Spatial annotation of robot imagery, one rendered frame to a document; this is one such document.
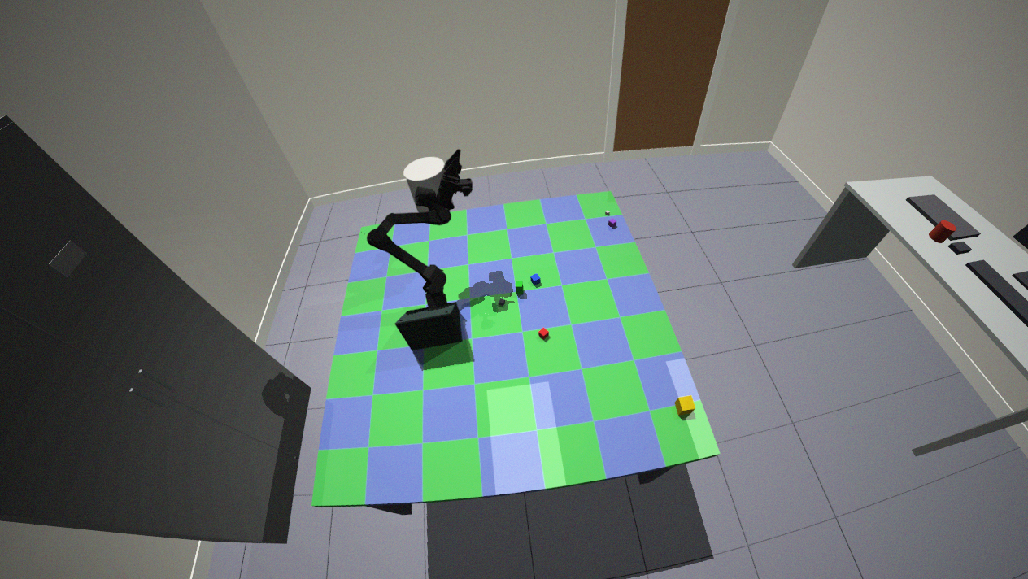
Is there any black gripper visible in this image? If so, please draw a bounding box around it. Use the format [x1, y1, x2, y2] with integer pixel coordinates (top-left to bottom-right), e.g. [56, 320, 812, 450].
[438, 150, 462, 196]

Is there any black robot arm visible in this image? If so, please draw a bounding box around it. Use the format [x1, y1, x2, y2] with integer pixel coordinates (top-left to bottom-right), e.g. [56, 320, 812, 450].
[367, 178, 473, 311]

